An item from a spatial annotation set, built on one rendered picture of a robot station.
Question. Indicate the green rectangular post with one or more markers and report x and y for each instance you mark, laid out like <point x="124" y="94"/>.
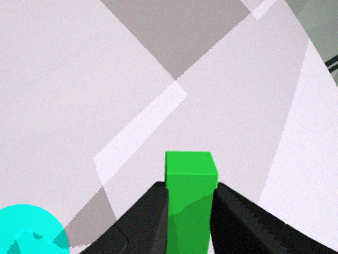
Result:
<point x="191" y="178"/>

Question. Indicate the cyan circle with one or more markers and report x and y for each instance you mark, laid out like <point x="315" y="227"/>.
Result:
<point x="27" y="229"/>

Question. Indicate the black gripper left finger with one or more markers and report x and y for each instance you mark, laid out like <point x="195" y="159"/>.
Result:
<point x="141" y="230"/>

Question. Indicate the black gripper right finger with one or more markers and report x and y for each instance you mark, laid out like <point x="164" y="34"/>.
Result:
<point x="238" y="226"/>

